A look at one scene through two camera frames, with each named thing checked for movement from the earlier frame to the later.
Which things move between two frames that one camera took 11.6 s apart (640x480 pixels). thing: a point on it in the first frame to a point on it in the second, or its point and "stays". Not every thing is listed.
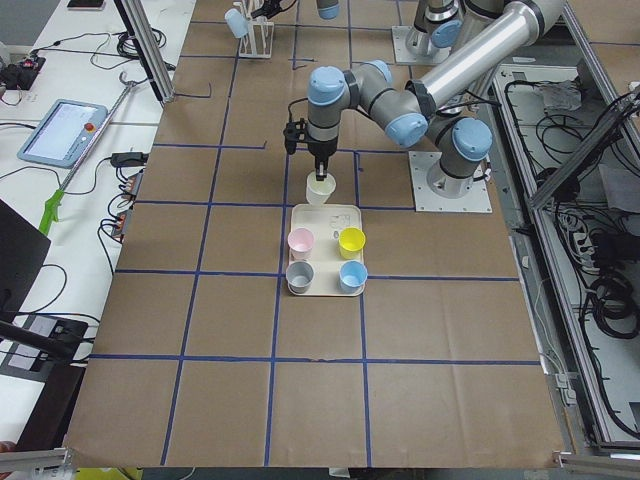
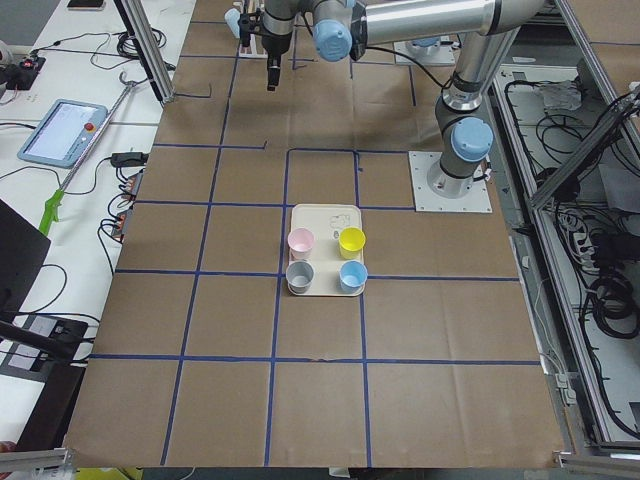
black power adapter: [129, 159] stays
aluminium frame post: [138, 21] stays
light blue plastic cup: [236, 21] stays
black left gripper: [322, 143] to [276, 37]
